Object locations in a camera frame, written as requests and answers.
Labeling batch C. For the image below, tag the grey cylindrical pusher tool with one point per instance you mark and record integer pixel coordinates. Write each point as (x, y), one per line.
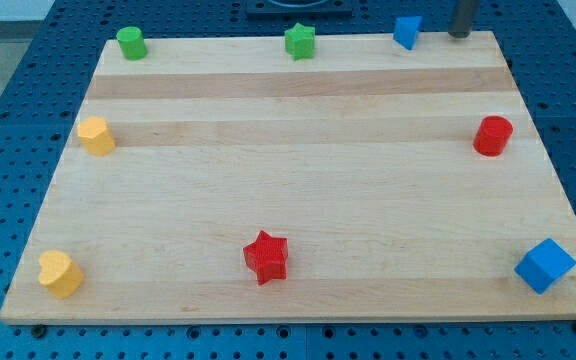
(463, 17)

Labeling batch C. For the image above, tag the blue triangle block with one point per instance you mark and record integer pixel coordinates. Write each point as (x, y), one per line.
(406, 30)

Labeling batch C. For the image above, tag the green star block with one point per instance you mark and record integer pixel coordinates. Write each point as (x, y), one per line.
(300, 41)

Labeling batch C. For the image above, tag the red star block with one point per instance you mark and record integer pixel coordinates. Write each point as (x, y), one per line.
(267, 257)

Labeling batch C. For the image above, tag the red cylinder block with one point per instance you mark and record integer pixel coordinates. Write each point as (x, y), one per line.
(492, 135)

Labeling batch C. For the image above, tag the blue cube block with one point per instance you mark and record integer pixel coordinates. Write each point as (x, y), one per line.
(543, 265)

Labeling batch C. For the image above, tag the wooden board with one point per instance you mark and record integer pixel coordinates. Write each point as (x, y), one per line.
(362, 157)

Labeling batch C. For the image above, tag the green cylinder block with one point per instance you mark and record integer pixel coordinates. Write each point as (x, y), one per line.
(132, 43)

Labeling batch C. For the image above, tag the yellow hexagon block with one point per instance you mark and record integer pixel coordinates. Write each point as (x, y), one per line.
(95, 135)

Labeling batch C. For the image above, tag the yellow heart block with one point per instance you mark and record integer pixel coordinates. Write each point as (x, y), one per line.
(59, 273)

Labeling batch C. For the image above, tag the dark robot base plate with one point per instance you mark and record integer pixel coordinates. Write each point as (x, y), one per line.
(298, 7)

